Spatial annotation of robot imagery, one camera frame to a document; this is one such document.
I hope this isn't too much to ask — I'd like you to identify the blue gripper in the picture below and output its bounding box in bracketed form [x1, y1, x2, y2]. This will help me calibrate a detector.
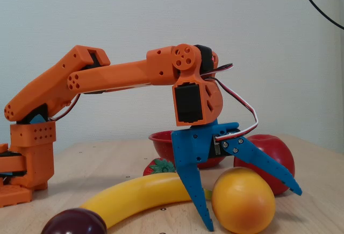
[171, 119, 303, 232]

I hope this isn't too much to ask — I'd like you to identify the yellow orange toy peach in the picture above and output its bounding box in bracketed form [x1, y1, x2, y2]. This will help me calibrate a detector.
[211, 166, 276, 234]

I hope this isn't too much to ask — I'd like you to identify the red speckled enamel bowl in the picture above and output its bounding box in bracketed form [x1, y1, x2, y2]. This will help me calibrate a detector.
[148, 130, 228, 169]

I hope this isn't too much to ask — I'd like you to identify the red toy apple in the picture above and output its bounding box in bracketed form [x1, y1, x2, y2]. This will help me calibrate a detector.
[233, 134, 296, 196]

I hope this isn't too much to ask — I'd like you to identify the red toy strawberry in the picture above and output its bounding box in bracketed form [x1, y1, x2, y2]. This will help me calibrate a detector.
[142, 157, 177, 177]

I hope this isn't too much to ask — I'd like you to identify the yellow toy banana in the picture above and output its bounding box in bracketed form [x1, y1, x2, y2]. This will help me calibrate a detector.
[80, 172, 213, 229]

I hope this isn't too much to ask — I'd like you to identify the dark purple toy plum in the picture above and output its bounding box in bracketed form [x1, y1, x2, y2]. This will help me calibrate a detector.
[40, 208, 108, 234]

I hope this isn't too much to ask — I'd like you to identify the white red black servo cable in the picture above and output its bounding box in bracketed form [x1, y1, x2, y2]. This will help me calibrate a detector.
[200, 62, 259, 141]

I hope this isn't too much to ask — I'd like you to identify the thin black cable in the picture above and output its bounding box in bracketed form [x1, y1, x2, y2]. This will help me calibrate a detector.
[296, 0, 344, 30]

